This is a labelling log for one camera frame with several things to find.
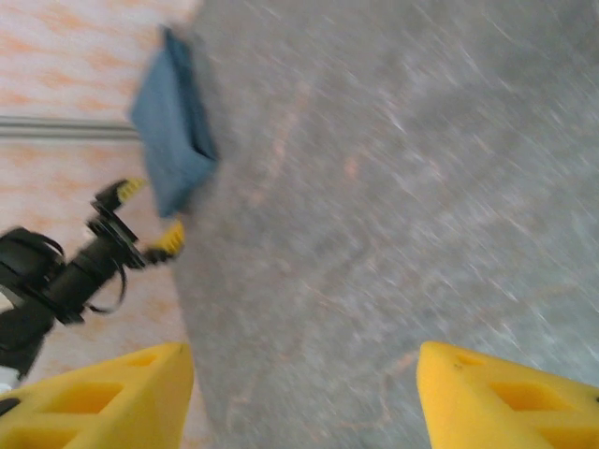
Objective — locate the aluminium corner post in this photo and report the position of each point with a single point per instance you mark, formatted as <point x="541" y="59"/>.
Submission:
<point x="65" y="128"/>

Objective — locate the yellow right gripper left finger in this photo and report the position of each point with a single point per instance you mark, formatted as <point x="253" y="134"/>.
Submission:
<point x="93" y="407"/>

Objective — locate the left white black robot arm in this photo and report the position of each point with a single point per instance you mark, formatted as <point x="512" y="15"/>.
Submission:
<point x="4" y="378"/>

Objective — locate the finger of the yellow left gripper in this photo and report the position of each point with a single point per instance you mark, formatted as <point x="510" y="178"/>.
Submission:
<point x="169" y="239"/>
<point x="125" y="188"/>

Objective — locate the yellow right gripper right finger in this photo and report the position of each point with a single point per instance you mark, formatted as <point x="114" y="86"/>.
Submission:
<point x="491" y="402"/>

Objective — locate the dark blue t-shirt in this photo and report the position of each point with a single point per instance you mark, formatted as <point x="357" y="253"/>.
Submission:
<point x="173" y="140"/>

